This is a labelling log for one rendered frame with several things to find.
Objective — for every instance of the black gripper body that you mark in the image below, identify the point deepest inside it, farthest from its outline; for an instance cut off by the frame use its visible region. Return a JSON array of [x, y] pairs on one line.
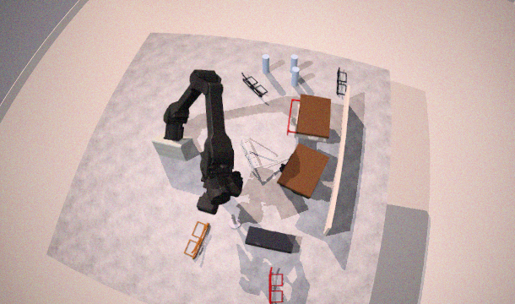
[[204, 204]]

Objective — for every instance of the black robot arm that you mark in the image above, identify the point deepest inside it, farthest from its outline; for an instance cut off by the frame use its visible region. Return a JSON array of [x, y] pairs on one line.
[[221, 183]]

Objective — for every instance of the brown rectangular glasses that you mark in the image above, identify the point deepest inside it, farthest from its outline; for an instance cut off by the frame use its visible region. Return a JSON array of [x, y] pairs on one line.
[[199, 231]]

